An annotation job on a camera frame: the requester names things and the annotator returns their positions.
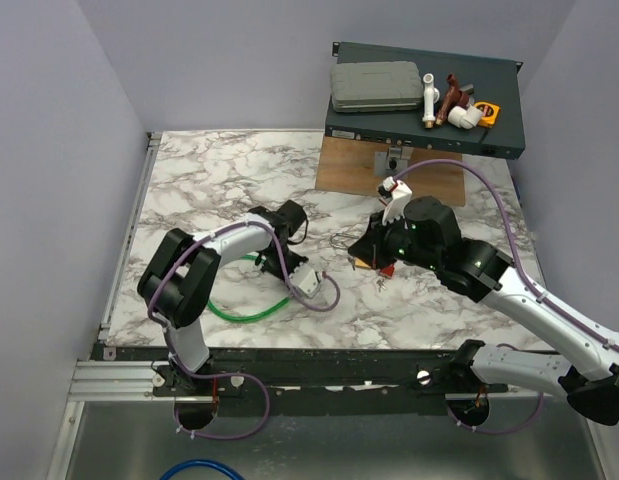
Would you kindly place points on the white pipe fitting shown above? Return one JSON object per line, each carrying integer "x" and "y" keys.
{"x": 431, "y": 96}

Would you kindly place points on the brass padlock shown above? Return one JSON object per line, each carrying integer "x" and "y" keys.
{"x": 360, "y": 264}

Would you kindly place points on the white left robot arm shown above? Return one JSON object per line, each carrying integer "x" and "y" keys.
{"x": 177, "y": 283}

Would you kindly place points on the aluminium side rail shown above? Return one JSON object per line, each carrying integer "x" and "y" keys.
{"x": 154, "y": 140}

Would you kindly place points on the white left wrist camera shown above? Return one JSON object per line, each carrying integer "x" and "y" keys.
{"x": 305, "y": 280}

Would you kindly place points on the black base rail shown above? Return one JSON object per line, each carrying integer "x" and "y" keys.
{"x": 293, "y": 382}

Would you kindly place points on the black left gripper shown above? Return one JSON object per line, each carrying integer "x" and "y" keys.
{"x": 297, "y": 261}

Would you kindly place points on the grey plastic case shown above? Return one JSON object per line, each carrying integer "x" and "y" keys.
{"x": 375, "y": 86}

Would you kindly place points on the grey metal bracket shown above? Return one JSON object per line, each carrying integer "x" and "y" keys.
{"x": 391, "y": 161}

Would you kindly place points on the green cable lock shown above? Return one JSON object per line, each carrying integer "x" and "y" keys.
{"x": 251, "y": 318}

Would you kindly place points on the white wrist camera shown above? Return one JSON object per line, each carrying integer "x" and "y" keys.
{"x": 305, "y": 280}
{"x": 394, "y": 195}

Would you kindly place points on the dark teal network switch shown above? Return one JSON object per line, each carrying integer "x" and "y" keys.
{"x": 495, "y": 80}

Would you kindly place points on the yellow tape measure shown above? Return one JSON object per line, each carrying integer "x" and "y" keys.
{"x": 490, "y": 113}

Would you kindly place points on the dark grey pipe fitting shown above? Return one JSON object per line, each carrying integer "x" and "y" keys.
{"x": 466, "y": 99}

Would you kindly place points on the wooden board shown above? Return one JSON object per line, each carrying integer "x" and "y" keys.
{"x": 346, "y": 166}

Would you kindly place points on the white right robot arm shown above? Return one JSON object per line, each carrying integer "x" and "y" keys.
{"x": 584, "y": 369}

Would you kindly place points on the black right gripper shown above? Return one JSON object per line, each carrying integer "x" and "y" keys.
{"x": 370, "y": 247}

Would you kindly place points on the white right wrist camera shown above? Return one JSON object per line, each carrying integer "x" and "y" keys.
{"x": 394, "y": 195}

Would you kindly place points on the red plastic seal tag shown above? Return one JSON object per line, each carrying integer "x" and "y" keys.
{"x": 387, "y": 272}

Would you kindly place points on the white elbow pipe fitting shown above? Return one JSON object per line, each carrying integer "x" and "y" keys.
{"x": 465, "y": 118}

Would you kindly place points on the brown pipe fitting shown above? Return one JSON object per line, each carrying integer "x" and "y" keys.
{"x": 453, "y": 95}

